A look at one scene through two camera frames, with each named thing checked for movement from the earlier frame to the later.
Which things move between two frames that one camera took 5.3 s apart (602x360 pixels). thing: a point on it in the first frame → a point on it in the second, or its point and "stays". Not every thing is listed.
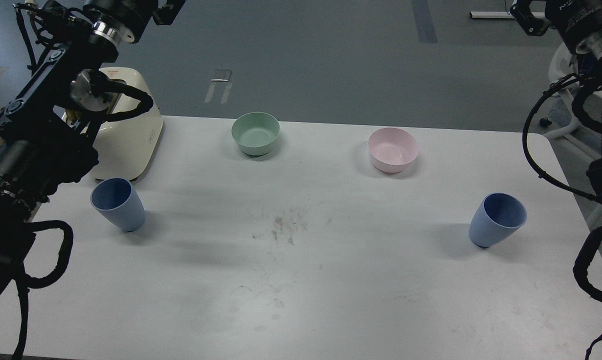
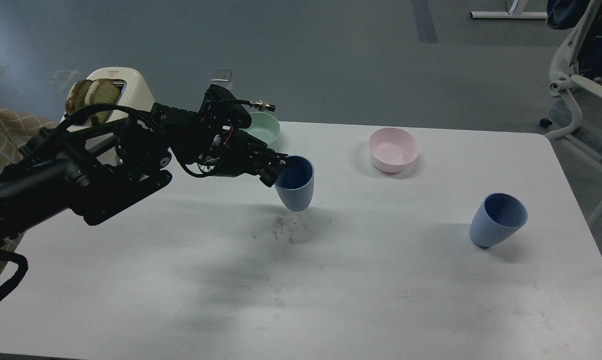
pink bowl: (392, 149) stays
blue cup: (117, 199) → (295, 184)
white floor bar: (497, 14) stays
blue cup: (497, 217) stays
